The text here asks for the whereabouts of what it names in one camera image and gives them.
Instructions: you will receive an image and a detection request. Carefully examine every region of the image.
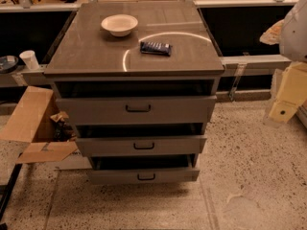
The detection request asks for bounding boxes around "dark round lid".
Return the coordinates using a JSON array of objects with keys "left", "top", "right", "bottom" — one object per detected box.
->
[{"left": 0, "top": 56, "right": 18, "bottom": 74}]

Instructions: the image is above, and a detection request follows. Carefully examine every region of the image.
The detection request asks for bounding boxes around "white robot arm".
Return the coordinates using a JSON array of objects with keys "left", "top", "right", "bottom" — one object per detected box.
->
[{"left": 260, "top": 0, "right": 307, "bottom": 127}]

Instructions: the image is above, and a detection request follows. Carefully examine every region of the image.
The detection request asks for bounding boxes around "open cardboard box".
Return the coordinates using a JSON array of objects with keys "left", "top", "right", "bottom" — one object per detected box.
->
[{"left": 0, "top": 86, "right": 77, "bottom": 164}]

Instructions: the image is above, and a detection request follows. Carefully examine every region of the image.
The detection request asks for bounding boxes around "white bowl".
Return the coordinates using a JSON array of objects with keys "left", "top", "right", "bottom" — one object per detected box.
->
[{"left": 101, "top": 14, "right": 138, "bottom": 37}]

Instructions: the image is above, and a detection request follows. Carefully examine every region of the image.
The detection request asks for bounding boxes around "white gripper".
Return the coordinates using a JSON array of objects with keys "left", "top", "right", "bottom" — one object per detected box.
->
[{"left": 263, "top": 62, "right": 307, "bottom": 127}]

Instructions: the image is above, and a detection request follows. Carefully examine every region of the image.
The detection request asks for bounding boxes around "black bar on floor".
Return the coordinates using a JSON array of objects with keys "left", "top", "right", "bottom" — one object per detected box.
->
[{"left": 0, "top": 164, "right": 22, "bottom": 221}]

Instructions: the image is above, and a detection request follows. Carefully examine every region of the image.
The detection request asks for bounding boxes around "grey middle drawer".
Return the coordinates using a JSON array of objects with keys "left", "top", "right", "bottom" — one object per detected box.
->
[{"left": 77, "top": 135, "right": 206, "bottom": 157}]

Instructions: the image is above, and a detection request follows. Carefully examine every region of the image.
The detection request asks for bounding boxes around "grey top drawer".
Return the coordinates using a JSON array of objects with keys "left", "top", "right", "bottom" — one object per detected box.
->
[{"left": 57, "top": 97, "right": 216, "bottom": 126}]

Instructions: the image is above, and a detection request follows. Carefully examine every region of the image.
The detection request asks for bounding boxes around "white paper cup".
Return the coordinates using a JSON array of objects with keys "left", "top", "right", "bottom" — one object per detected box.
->
[{"left": 19, "top": 50, "right": 39, "bottom": 70}]

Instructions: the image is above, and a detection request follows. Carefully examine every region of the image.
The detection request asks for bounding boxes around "dark blue snack packet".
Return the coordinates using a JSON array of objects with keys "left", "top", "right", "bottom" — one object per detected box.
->
[{"left": 140, "top": 41, "right": 172, "bottom": 57}]

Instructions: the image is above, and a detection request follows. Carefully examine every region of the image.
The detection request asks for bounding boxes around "grey bottom drawer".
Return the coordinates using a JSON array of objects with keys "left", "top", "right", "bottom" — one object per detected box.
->
[{"left": 88, "top": 154, "right": 200, "bottom": 185}]

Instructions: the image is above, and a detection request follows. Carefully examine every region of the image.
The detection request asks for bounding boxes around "grey drawer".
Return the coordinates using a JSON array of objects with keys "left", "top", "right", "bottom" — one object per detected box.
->
[
  {"left": 57, "top": 97, "right": 216, "bottom": 126},
  {"left": 77, "top": 135, "right": 206, "bottom": 157},
  {"left": 88, "top": 154, "right": 200, "bottom": 185}
]

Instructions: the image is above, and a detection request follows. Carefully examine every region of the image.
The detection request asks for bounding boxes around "grey drawer cabinet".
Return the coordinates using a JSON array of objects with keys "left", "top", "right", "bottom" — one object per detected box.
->
[{"left": 43, "top": 0, "right": 225, "bottom": 186}]

